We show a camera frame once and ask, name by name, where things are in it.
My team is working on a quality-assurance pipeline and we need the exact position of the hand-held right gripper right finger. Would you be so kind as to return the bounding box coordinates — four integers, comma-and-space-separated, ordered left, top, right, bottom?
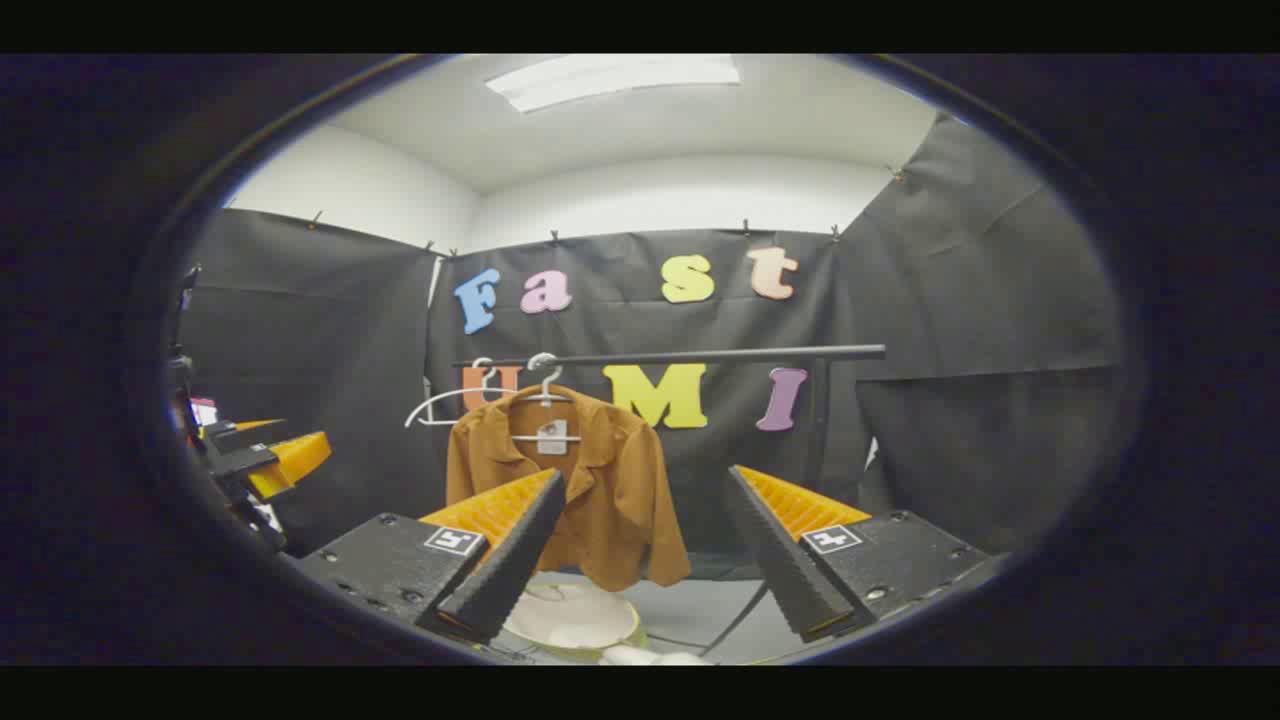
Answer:
725, 464, 1001, 643

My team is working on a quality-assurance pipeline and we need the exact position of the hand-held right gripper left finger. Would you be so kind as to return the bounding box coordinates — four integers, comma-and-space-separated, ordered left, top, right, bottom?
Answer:
290, 468, 569, 646

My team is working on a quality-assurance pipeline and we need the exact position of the brown shirt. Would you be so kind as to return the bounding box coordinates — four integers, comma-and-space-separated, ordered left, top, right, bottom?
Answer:
445, 385, 693, 593

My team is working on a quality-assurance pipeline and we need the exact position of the white plastic hanger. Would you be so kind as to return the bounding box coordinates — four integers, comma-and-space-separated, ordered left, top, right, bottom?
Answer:
405, 357, 501, 429
510, 352, 583, 447

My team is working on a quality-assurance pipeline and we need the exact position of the black backdrop cloth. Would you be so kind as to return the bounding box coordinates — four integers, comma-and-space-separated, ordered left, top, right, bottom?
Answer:
175, 110, 1126, 561

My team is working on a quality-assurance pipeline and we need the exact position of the ceiling light panel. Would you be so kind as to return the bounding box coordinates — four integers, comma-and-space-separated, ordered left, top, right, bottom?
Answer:
485, 54, 743, 114

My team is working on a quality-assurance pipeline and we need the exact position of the black clothes rail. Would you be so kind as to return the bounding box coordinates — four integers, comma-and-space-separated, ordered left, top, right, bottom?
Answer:
452, 344, 888, 501

